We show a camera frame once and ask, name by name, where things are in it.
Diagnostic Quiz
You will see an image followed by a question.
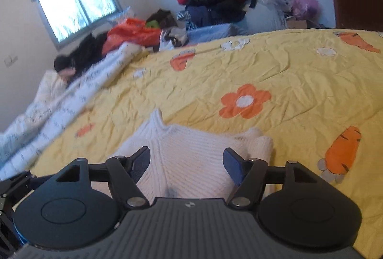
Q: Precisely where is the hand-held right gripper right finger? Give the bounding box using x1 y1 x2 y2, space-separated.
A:
223 148 322 208

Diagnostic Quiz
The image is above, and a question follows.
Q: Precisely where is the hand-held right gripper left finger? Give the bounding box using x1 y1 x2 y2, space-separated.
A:
55 146 151 209

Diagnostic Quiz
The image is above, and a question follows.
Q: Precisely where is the white knit sweater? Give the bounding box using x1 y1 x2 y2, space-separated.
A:
90 108 274 200

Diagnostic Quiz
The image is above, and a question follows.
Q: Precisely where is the black clothes heap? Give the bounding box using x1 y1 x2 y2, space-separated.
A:
54 32 110 80

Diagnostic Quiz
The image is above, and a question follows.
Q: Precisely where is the white script print blanket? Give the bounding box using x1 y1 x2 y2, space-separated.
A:
0 44 144 182

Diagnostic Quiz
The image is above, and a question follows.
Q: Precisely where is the yellow carrot print bedspread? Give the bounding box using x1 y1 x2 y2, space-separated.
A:
30 28 383 253

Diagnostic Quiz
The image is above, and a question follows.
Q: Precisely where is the cream cloth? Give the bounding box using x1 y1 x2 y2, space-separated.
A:
37 69 69 101

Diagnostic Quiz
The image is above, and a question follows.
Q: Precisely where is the white plastic bag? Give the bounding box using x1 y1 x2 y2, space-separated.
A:
158 33 178 52

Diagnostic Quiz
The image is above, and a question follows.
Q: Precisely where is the orange plastic bag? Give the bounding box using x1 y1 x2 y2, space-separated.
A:
102 18 162 58

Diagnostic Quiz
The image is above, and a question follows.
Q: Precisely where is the light blue knitted cloth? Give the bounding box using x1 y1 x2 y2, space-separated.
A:
186 23 249 44

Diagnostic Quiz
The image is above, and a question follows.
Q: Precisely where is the dark brown garment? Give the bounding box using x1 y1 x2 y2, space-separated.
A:
146 9 178 31

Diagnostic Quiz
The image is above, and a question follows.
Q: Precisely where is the clear plastic bag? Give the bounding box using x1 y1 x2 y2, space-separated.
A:
248 0 288 35

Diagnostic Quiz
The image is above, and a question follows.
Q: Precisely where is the cardboard box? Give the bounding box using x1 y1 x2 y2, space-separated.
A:
286 20 309 29

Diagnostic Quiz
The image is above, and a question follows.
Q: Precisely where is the window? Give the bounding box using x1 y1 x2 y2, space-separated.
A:
36 0 123 49

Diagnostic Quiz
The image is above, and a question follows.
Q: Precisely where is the pink plastic bag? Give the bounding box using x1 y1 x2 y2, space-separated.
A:
292 0 319 20

